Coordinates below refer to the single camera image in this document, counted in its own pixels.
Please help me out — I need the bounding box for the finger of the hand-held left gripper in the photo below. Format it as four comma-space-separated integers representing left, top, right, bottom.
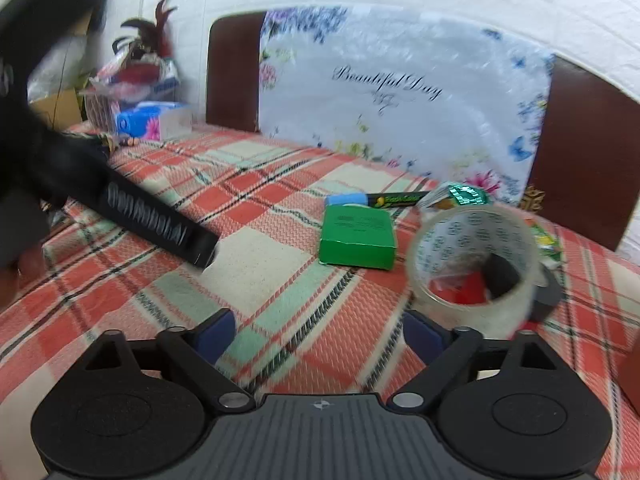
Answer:
182, 224, 222, 269

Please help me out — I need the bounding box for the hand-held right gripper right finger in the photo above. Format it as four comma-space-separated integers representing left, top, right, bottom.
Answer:
390, 310, 572, 409

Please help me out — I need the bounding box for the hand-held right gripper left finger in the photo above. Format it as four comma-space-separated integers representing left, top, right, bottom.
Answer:
70, 309, 257, 410

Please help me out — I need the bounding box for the clear tape roll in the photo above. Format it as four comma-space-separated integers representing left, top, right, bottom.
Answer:
404, 203, 546, 338

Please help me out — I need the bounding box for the plain green box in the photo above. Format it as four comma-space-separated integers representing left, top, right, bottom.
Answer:
319, 205, 398, 270

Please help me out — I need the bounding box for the brown box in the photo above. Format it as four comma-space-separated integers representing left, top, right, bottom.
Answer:
622, 350, 640, 411

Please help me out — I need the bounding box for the person's left hand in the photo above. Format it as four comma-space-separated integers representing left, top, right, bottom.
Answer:
0, 255, 46, 313

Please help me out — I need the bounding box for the plaid woven bed mat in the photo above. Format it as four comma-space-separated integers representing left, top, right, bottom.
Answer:
0, 122, 640, 480

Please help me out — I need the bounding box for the red packet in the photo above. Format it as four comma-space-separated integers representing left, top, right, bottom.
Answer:
430, 272, 488, 306

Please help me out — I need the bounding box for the clear plastic container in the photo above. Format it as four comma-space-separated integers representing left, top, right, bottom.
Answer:
82, 85, 126, 131

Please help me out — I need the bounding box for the cardboard box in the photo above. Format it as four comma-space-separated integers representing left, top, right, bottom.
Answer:
30, 85, 86, 133

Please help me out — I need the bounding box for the blue and white tissue pack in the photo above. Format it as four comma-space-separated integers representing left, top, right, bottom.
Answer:
116, 101, 193, 142

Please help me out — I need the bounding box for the black tape roll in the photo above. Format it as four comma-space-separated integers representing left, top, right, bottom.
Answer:
480, 252, 563, 323

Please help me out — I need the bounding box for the black marker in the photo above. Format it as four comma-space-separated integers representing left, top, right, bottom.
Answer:
365, 191, 431, 209

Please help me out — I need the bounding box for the blue eraser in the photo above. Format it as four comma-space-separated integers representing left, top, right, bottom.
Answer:
325, 191, 368, 208

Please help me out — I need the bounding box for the green foil packet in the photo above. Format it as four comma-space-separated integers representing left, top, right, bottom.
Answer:
417, 182, 496, 211

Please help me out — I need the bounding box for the red feather decoration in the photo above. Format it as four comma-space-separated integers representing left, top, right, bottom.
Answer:
111, 0, 178, 86

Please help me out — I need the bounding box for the brown wooden headboard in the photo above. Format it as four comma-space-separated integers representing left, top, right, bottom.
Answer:
206, 10, 640, 253

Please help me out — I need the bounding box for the floral plastic-wrapped bedding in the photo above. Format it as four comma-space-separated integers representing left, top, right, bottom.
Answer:
257, 4, 556, 206

